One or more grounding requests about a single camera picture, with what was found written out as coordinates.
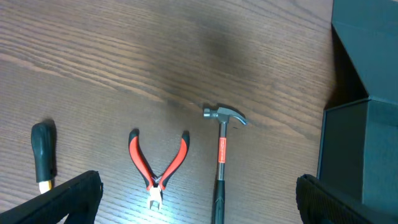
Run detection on dark green gift box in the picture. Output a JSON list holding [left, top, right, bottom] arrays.
[[317, 0, 397, 216]]

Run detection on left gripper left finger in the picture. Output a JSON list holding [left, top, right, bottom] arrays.
[[1, 170, 103, 223]]

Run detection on red black pliers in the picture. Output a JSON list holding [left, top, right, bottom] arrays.
[[127, 128, 190, 211]]

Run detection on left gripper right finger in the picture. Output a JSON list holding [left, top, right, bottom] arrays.
[[296, 174, 397, 224]]

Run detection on steel claw hammer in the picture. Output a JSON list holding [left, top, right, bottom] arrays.
[[203, 106, 248, 224]]

